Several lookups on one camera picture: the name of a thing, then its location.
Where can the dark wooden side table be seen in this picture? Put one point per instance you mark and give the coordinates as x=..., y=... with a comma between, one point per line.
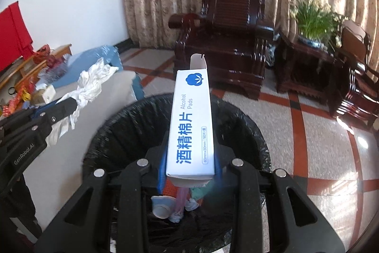
x=305, y=72

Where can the grey table cover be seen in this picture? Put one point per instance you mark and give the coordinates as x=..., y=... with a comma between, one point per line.
x=121, y=87

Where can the orange foam fruit net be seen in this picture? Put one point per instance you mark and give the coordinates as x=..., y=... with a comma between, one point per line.
x=171, y=188

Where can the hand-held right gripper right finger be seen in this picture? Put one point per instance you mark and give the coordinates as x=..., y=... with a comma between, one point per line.
x=219, y=174

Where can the red decorative bowl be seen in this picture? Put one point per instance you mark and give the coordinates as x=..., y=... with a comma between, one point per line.
x=43, y=51

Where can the pile of red snack packets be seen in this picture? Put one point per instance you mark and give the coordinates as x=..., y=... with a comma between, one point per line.
x=17, y=99

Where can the dark wooden chair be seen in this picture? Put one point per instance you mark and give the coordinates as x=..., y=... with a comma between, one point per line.
x=355, y=87

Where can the wooden television cabinet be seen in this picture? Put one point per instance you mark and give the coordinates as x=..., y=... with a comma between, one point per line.
x=62, y=51

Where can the blue white flower pot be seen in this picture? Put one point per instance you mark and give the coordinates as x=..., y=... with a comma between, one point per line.
x=311, y=42

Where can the gold white tissue box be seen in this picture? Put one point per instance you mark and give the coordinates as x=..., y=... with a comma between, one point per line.
x=44, y=96

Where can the red apple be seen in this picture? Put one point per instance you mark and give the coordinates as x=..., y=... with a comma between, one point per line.
x=54, y=61

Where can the glass fruit bowl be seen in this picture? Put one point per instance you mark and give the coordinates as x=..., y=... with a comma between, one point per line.
x=57, y=69

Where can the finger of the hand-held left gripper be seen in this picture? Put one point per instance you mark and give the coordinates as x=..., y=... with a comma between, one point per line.
x=38, y=113
x=66, y=107

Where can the dark wooden armchair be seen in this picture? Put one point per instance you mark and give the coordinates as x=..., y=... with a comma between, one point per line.
x=231, y=42

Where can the white blue print box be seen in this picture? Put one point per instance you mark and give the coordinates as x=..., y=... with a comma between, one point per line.
x=189, y=128

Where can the red cloth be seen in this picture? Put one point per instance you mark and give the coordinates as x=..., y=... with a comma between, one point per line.
x=11, y=33

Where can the black lined trash bin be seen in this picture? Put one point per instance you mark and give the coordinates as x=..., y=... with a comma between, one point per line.
x=118, y=134

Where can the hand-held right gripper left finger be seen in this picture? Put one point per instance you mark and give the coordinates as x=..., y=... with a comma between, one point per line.
x=161, y=182

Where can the white tissue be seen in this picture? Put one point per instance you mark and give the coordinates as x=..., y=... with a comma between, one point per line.
x=91, y=84

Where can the flowering narcissus plant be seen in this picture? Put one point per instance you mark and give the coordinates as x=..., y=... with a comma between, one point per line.
x=314, y=18

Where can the pink face mask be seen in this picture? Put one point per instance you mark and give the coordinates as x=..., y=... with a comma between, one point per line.
x=182, y=199

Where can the green leaf-shaped wrapper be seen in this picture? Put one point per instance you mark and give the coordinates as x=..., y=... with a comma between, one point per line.
x=201, y=190

